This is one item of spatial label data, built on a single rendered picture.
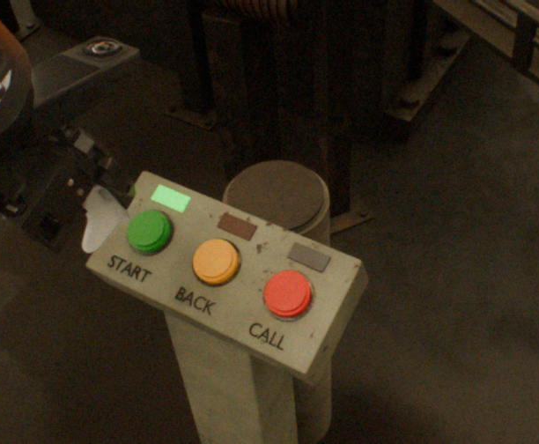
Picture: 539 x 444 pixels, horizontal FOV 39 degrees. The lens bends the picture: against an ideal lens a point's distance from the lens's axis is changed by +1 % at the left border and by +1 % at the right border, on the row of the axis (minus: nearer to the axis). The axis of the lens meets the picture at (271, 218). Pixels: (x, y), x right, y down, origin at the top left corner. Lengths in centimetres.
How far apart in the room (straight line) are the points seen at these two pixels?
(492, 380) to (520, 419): 8
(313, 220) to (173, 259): 19
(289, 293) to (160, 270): 13
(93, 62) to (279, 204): 34
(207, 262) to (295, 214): 18
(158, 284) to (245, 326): 9
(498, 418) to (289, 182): 60
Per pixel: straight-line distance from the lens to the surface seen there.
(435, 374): 133
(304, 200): 84
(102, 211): 62
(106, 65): 56
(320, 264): 66
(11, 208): 55
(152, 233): 71
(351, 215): 151
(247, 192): 86
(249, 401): 79
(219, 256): 68
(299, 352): 65
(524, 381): 135
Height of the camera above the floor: 114
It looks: 48 degrees down
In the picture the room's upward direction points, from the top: 5 degrees counter-clockwise
